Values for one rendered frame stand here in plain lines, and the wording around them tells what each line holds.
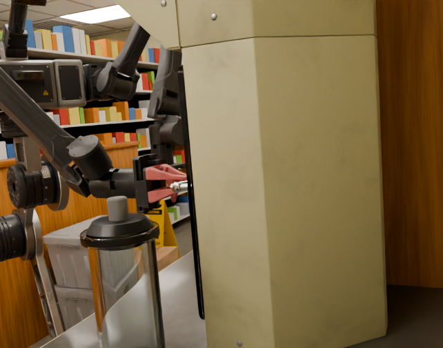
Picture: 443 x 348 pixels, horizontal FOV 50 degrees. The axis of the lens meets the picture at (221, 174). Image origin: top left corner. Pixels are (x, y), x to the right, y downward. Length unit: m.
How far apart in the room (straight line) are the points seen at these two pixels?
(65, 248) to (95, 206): 0.67
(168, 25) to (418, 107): 0.51
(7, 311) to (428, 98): 2.65
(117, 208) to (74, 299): 2.46
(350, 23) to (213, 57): 0.21
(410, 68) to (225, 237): 0.50
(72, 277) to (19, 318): 0.38
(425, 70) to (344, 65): 0.29
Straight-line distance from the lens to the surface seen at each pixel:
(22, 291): 3.19
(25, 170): 1.62
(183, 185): 0.77
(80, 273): 3.05
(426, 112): 0.99
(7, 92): 0.99
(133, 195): 0.88
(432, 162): 1.00
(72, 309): 3.18
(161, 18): 0.73
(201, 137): 0.69
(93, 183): 0.92
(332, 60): 0.72
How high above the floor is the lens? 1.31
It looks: 7 degrees down
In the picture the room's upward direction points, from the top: 5 degrees counter-clockwise
